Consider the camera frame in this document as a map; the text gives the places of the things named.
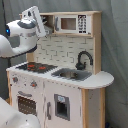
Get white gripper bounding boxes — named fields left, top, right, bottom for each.
left=22, top=6, right=46, bottom=37

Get white microwave door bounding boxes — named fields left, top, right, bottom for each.
left=55, top=15, right=91, bottom=34

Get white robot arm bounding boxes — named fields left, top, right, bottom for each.
left=0, top=6, right=46, bottom=128

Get wooden toy kitchen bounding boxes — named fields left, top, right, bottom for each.
left=7, top=11, right=114, bottom=128

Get grey range hood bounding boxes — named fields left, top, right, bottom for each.
left=39, top=15, right=54, bottom=36

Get black stovetop red burners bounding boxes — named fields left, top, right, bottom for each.
left=18, top=62, right=55, bottom=73

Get left stove knob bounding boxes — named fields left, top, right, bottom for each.
left=12, top=77, right=18, bottom=83

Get stove knob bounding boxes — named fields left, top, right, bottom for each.
left=30, top=81, right=37, bottom=88
left=12, top=77, right=18, bottom=83

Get black toy faucet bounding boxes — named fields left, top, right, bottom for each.
left=76, top=51, right=93, bottom=70

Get grey toy sink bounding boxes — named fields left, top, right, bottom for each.
left=52, top=68, right=92, bottom=81

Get right stove knob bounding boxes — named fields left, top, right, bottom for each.
left=30, top=81, right=37, bottom=88

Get oven door with window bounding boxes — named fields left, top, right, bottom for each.
left=11, top=87, right=43, bottom=123

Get fridge door with dispenser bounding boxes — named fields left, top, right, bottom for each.
left=45, top=82, right=82, bottom=128

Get grey fridge door handle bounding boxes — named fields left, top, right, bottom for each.
left=47, top=102, right=51, bottom=120

